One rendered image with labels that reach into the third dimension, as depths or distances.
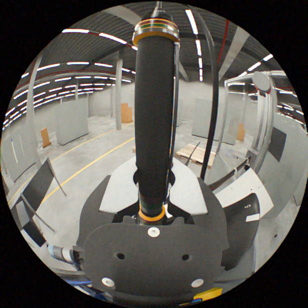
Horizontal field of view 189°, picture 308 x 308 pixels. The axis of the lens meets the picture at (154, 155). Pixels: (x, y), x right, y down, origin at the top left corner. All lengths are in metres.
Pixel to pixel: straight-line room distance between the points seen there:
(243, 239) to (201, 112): 5.54
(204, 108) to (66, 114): 7.10
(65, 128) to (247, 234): 6.34
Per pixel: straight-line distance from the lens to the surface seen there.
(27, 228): 0.73
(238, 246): 0.20
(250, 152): 0.64
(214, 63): 0.17
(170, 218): 0.20
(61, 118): 6.14
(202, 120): 5.64
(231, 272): 1.12
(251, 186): 0.52
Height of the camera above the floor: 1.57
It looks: 28 degrees down
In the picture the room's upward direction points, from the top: 2 degrees clockwise
